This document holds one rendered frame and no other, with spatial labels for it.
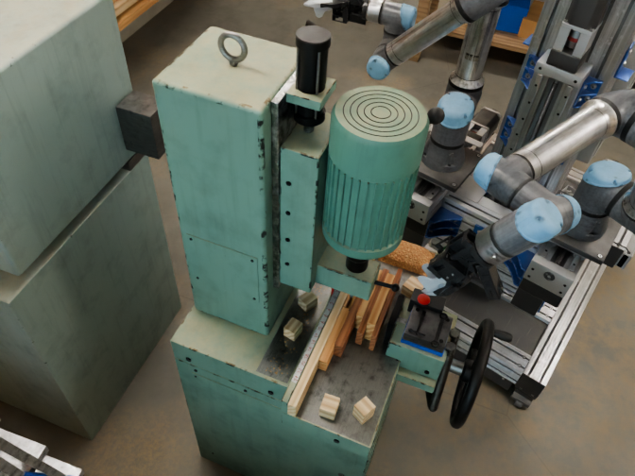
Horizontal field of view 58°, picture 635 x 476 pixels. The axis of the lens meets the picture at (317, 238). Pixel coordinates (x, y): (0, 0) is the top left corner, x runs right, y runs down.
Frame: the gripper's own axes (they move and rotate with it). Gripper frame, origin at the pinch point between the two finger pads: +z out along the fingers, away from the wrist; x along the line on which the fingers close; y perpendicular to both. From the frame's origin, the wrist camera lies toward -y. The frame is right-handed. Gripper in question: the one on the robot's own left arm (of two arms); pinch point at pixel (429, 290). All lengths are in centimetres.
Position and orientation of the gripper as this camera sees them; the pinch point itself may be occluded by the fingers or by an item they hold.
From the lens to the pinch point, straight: 132.3
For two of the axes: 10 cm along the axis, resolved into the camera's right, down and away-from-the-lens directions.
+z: -5.1, 4.2, 7.5
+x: -3.7, 6.8, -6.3
